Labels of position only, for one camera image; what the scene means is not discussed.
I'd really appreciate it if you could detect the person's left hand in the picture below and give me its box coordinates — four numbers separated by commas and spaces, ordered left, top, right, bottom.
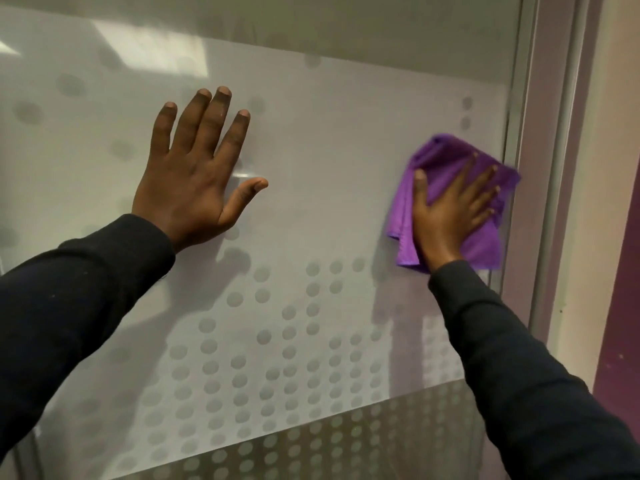
131, 86, 269, 253

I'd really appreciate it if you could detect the person's right hand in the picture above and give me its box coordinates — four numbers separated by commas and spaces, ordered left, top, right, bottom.
412, 153, 501, 273

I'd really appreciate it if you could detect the purple microfibre cloth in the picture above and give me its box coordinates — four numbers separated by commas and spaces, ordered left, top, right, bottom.
387, 134, 521, 274

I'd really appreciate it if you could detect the person's right forearm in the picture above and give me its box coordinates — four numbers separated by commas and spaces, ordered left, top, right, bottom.
428, 260, 640, 480

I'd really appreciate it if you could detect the person's left forearm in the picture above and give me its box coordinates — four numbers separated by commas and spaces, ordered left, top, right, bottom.
0, 214, 176, 458

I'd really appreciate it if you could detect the frosted dotted glass panel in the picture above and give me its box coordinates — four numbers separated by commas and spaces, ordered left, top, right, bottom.
0, 0, 524, 480

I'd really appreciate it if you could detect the silver metal frame post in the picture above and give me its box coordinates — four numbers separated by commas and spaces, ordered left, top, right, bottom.
487, 0, 604, 345

